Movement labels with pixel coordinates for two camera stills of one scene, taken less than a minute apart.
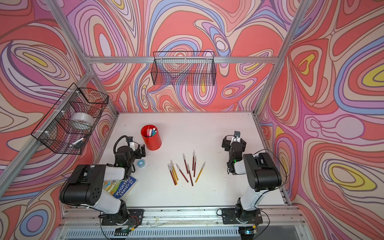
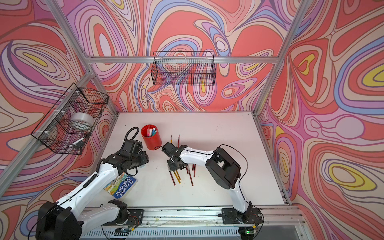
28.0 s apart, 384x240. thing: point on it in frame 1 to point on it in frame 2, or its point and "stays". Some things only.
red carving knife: x=170 y=168 stays
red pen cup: x=151 y=137 stays
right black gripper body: x=227 y=144 to x=173 y=166
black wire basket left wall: x=68 y=126 stays
